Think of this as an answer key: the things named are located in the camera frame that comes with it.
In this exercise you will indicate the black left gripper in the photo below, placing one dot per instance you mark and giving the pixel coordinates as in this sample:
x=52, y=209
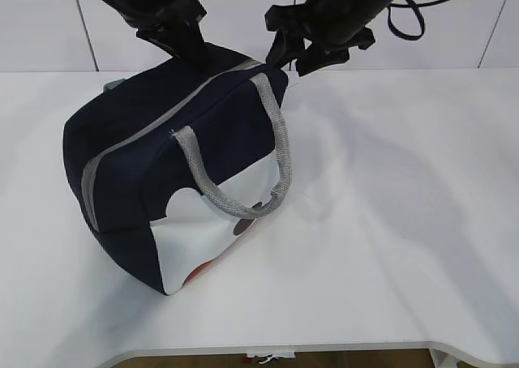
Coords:
x=180, y=37

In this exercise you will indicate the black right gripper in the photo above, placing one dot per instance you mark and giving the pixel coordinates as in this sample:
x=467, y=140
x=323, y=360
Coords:
x=330, y=24

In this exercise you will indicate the navy and white lunch bag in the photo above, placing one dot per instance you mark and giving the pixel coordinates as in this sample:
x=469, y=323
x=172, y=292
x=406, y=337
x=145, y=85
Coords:
x=171, y=166

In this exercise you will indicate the white table leg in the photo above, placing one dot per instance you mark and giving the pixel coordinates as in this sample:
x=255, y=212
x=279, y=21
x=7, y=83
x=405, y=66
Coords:
x=446, y=358

